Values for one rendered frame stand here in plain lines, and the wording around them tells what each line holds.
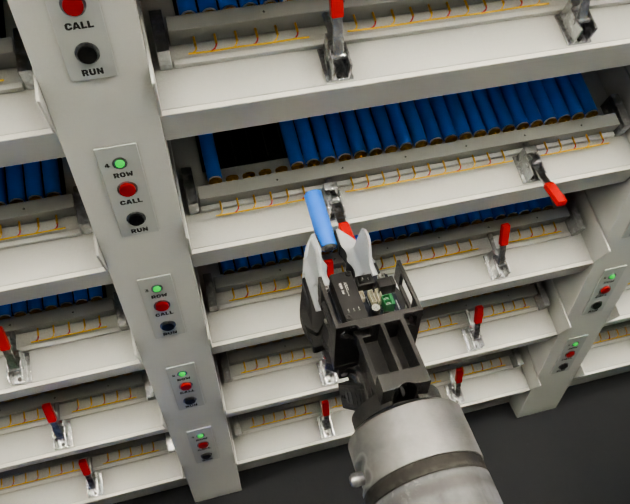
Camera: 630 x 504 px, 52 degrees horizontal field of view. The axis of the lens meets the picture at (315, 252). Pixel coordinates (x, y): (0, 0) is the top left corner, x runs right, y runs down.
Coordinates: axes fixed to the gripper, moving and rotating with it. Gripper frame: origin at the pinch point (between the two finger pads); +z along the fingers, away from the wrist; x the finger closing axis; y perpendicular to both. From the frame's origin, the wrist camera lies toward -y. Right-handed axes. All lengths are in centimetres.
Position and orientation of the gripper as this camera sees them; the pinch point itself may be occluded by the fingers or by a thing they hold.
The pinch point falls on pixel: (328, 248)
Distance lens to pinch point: 62.7
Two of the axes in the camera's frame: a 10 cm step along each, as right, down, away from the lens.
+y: 0.1, -6.5, -7.6
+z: -2.6, -7.3, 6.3
